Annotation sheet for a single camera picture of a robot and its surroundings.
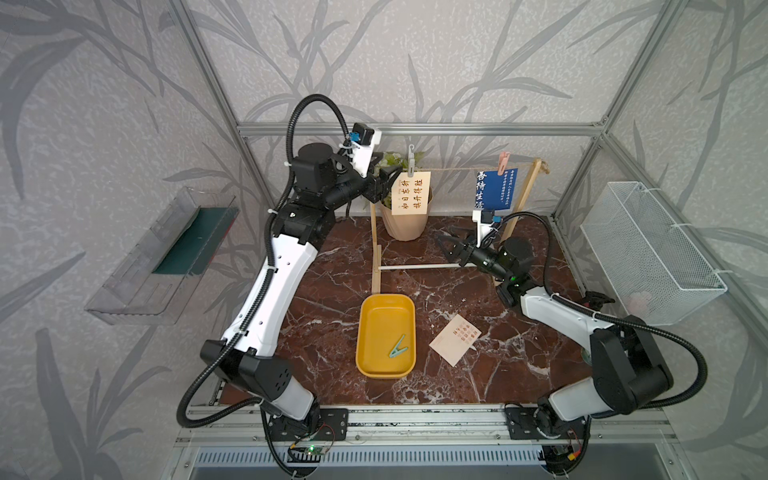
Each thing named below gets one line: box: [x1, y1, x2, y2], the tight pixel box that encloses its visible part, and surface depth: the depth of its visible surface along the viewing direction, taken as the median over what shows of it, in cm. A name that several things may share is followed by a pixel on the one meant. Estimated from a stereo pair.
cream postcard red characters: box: [391, 171, 431, 215], surface depth 78 cm
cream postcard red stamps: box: [429, 314, 482, 367], surface depth 90 cm
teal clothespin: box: [389, 334, 408, 358], surface depth 86 cm
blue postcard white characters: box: [475, 168, 518, 211], surface depth 79 cm
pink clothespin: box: [497, 151, 511, 176], surface depth 73 cm
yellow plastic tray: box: [356, 293, 417, 379], surface depth 88 cm
